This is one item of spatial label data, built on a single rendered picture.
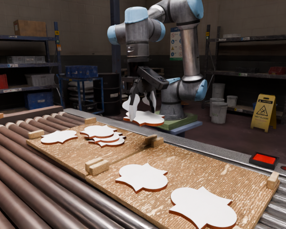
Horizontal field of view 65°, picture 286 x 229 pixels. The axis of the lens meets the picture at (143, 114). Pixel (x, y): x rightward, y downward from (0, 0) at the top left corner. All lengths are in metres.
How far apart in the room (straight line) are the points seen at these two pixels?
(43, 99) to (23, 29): 1.39
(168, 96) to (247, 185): 0.77
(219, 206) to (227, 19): 5.55
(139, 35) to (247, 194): 0.54
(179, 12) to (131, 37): 0.47
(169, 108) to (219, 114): 3.17
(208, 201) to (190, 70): 0.80
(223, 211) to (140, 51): 0.50
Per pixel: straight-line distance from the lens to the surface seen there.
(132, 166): 0.68
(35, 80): 5.06
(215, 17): 6.11
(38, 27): 5.10
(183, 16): 1.17
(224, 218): 0.53
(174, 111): 1.31
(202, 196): 0.58
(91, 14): 6.45
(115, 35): 0.91
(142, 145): 0.85
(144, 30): 0.75
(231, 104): 5.40
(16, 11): 5.71
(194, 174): 0.68
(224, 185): 0.65
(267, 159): 0.87
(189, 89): 1.24
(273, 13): 5.57
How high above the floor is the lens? 1.27
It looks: 15 degrees down
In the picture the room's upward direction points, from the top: straight up
